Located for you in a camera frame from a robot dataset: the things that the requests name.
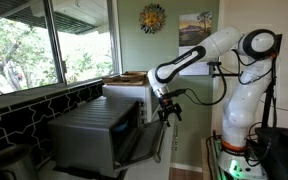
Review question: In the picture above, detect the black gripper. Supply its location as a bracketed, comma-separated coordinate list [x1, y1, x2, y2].
[158, 98, 182, 127]

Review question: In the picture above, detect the silver toaster oven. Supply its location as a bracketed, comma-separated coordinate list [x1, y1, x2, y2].
[48, 96, 165, 178]

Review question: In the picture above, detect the blue plastic bowl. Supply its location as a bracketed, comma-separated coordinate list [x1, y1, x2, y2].
[112, 121, 128, 132]

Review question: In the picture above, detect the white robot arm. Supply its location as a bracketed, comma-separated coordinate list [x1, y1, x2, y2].
[148, 26, 277, 180]

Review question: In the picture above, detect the white microwave oven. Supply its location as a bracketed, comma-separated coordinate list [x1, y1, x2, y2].
[102, 84, 160, 123]

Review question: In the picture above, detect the wooden tray stack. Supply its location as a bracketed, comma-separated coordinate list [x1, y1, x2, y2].
[103, 71, 148, 86]

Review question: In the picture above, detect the black equipment box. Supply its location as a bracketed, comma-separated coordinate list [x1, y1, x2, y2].
[255, 127, 288, 180]

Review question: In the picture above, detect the dark metal pot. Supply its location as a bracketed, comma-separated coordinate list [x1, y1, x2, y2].
[0, 144, 39, 180]

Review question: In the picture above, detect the landscape wall calendar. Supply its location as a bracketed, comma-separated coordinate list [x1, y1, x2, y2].
[179, 11, 212, 76]

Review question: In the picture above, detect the sun wall decoration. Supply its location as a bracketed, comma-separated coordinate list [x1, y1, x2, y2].
[139, 4, 166, 34]

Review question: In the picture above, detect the black camera stand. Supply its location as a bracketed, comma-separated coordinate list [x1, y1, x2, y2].
[261, 34, 283, 128]

